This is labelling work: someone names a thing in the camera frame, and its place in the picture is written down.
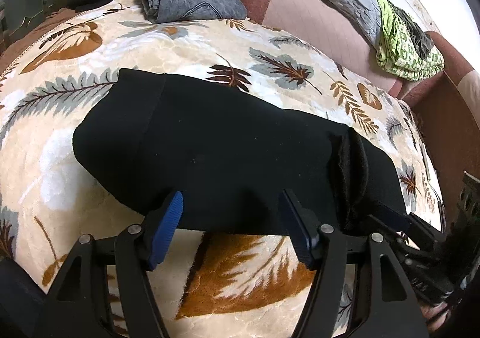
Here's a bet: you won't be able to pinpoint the black knit pants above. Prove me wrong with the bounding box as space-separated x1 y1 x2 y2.
72 69 406 235

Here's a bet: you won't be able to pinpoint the person's right hand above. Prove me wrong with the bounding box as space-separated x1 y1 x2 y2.
419 301 454 334

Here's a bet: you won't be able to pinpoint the leaf pattern fleece blanket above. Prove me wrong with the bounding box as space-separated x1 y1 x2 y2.
1 0 442 337

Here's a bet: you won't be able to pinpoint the green white patterned blanket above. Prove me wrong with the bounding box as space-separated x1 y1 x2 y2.
376 0 444 82

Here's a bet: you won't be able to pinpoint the dark grey garment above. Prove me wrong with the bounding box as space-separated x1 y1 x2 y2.
392 5 434 60

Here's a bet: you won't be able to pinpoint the pink quilted bed cover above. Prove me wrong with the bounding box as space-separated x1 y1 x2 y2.
238 0 480 99

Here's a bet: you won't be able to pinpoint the folded grey jeans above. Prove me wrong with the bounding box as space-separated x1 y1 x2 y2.
140 0 247 24

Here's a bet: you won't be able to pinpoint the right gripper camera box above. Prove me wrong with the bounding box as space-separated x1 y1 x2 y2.
451 171 479 289

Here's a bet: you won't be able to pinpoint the brown wooden bed frame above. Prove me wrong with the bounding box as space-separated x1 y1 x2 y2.
404 73 479 222

